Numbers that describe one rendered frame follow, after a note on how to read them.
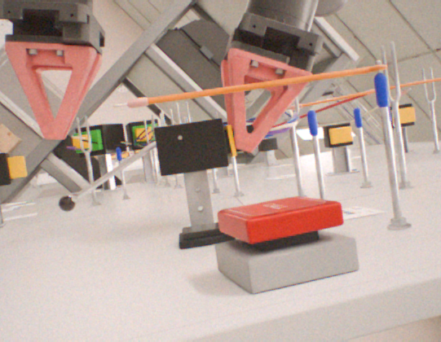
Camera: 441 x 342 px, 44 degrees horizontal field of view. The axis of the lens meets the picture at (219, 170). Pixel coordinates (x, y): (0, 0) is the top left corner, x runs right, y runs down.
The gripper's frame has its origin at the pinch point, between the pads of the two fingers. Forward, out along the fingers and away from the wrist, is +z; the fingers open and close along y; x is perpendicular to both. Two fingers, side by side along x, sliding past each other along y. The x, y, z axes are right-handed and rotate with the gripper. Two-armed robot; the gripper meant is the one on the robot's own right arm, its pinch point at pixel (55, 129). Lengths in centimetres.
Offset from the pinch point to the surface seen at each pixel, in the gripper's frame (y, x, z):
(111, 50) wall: 749, 99, -136
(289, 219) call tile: -20.9, -15.8, 4.4
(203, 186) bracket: -1.0, -12.4, 4.3
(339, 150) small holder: 31.4, -33.2, 0.8
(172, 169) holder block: -2.1, -9.9, 3.0
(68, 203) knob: -0.7, -1.4, 6.1
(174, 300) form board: -20.4, -10.5, 8.4
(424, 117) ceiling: 402, -212, -31
